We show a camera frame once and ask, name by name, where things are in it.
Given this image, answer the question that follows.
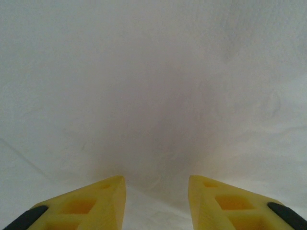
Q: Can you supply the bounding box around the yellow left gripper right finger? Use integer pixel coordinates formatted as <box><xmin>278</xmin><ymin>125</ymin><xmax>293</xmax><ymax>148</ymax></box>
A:
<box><xmin>188</xmin><ymin>174</ymin><xmax>307</xmax><ymax>230</ymax></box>

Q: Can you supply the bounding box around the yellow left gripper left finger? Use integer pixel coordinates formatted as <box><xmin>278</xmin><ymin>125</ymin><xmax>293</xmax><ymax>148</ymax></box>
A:
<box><xmin>4</xmin><ymin>175</ymin><xmax>127</xmax><ymax>230</ymax></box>

